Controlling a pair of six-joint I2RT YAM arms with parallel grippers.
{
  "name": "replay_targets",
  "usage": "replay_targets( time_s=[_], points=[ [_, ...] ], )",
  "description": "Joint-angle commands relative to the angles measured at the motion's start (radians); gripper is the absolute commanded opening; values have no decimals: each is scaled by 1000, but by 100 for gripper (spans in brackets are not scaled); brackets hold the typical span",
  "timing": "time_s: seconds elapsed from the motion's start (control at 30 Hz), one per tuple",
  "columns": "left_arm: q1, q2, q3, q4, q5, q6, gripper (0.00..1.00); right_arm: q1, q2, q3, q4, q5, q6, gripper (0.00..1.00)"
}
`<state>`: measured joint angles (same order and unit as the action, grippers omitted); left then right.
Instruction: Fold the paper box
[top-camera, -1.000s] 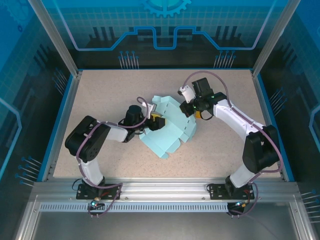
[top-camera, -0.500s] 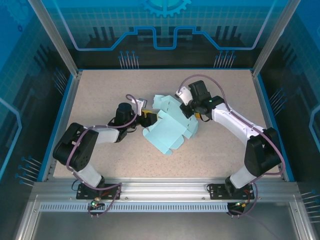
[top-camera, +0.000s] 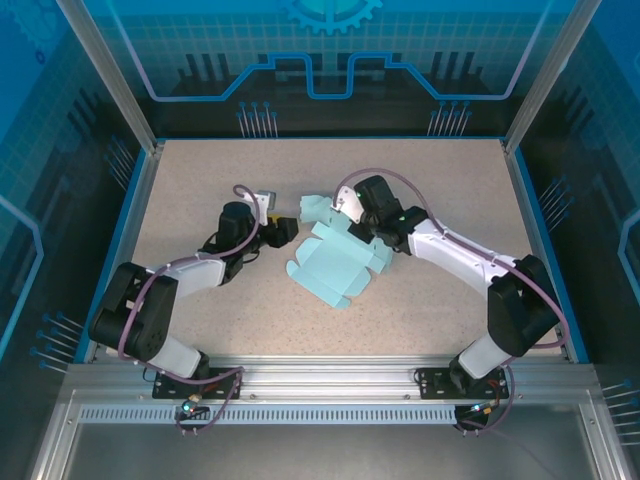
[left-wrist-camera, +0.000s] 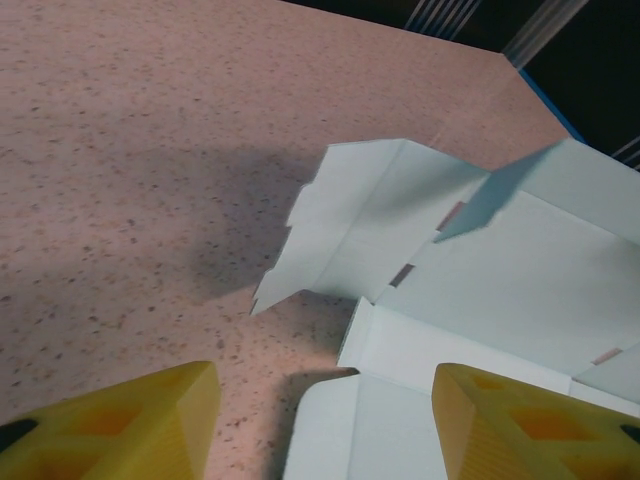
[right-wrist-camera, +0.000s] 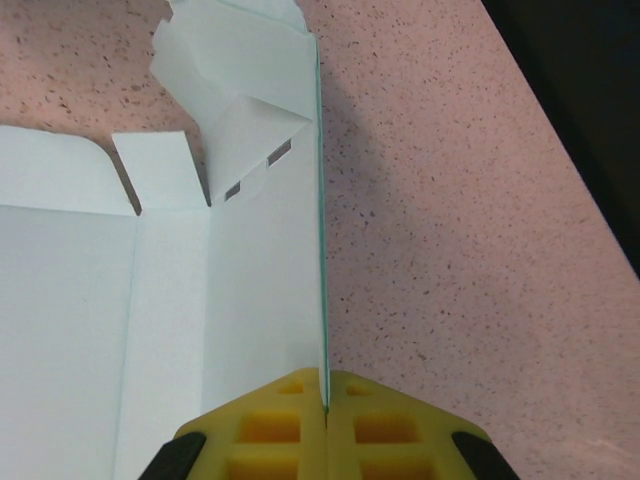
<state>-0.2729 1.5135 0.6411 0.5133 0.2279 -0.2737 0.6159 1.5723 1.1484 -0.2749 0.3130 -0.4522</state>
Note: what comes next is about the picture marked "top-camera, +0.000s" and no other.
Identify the light blue paper box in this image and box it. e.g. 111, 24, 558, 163
285, 192, 396, 310

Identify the grey metal panel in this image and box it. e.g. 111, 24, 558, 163
29, 389, 640, 480

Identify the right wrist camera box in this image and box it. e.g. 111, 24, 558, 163
333, 183, 365, 225

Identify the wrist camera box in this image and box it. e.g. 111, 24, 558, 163
333, 183, 365, 225
254, 188, 279, 215

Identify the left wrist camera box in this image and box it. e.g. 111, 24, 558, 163
254, 188, 279, 215

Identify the aluminium side rail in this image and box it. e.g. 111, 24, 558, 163
501, 143, 575, 362
83, 148, 165, 362

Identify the aluminium mounting rail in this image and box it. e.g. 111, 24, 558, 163
64, 354, 601, 406

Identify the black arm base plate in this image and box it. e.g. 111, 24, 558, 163
413, 366, 511, 400
152, 367, 244, 400

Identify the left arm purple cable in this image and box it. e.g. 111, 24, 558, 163
119, 184, 261, 437

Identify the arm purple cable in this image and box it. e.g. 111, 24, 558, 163
119, 184, 261, 437
333, 169, 571, 437

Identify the slotted grey cable duct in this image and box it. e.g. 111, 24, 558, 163
77, 405, 459, 426

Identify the cable connector with LED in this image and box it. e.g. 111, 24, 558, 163
175, 392, 210, 419
467, 399, 503, 417

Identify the aluminium frame post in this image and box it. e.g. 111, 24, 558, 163
55, 0, 166, 154
502, 0, 589, 154

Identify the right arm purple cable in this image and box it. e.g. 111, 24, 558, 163
333, 169, 571, 437

